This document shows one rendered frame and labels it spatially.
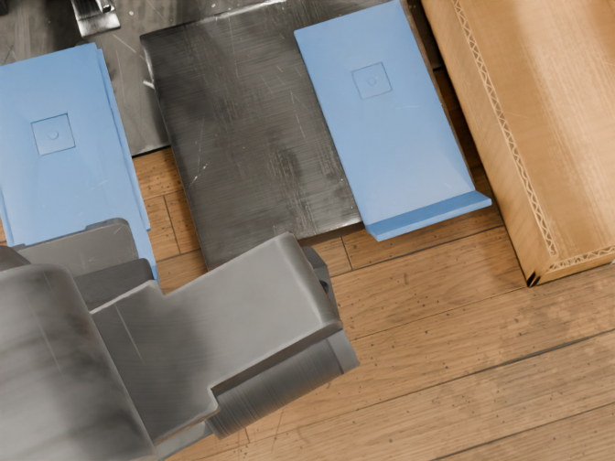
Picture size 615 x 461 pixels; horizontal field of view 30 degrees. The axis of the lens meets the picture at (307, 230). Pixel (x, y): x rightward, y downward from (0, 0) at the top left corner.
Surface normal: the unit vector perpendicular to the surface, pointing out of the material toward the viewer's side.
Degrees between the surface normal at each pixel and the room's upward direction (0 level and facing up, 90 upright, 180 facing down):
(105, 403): 53
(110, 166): 2
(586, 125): 0
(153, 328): 5
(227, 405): 48
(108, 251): 31
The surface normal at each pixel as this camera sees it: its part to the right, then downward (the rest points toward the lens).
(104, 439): 0.58, -0.51
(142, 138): 0.00, -0.29
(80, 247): 0.18, 0.21
